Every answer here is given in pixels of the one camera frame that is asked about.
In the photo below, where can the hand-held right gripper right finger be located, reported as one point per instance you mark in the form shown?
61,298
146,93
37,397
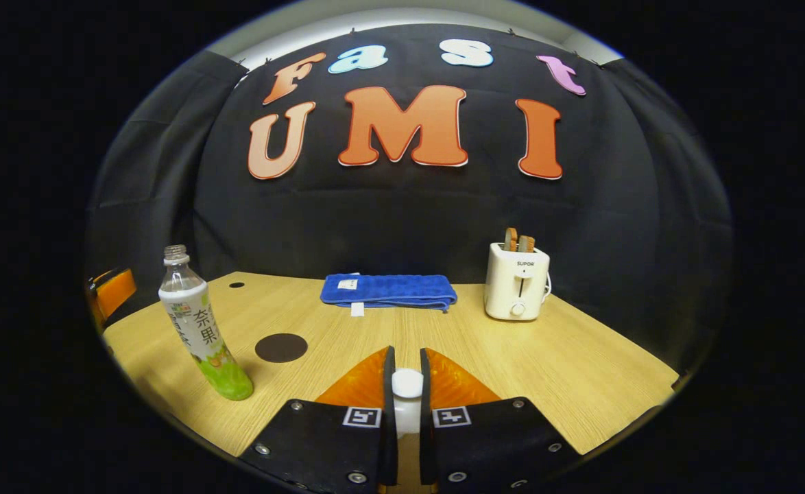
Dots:
426,425

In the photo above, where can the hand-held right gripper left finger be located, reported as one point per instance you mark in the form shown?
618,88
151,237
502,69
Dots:
390,425

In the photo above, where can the clear water bottle green label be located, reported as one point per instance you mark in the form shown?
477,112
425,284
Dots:
200,329

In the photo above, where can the bread slice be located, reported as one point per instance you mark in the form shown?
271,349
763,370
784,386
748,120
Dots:
526,244
510,239

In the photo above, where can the black backdrop cloth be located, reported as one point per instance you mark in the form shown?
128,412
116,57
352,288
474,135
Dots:
409,213

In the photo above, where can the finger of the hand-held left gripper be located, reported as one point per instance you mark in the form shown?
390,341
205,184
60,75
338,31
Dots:
116,291

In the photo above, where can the cream toaster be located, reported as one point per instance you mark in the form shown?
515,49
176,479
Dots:
515,283

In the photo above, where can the blue folded towel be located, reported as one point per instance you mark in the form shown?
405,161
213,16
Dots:
389,290

